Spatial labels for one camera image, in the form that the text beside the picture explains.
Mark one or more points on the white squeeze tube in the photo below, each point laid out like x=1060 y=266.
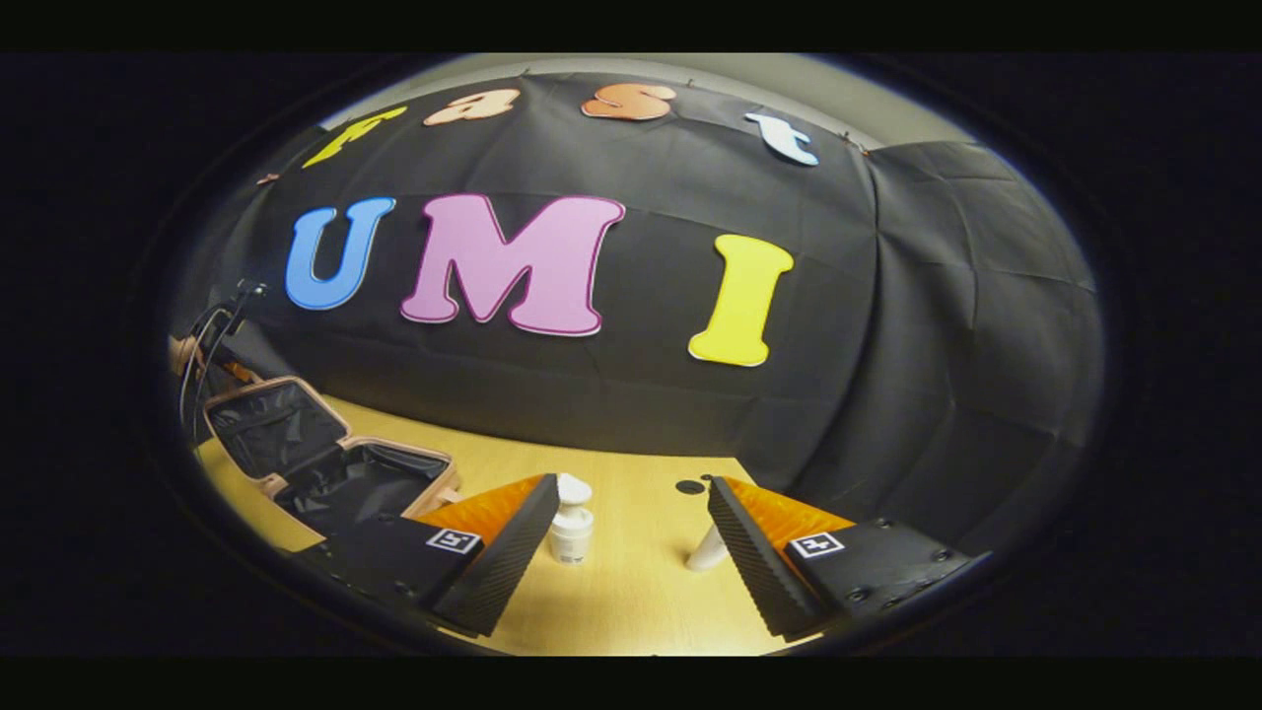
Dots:
x=705 y=554

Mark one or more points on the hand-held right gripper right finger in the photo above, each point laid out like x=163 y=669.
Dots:
x=749 y=562

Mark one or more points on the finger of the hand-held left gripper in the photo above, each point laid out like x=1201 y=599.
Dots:
x=240 y=372

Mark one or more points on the white pump bottle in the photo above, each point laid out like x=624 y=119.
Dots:
x=572 y=537

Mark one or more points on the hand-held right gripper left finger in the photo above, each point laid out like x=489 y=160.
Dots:
x=513 y=552

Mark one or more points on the pink suitcase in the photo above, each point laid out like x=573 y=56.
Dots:
x=296 y=463

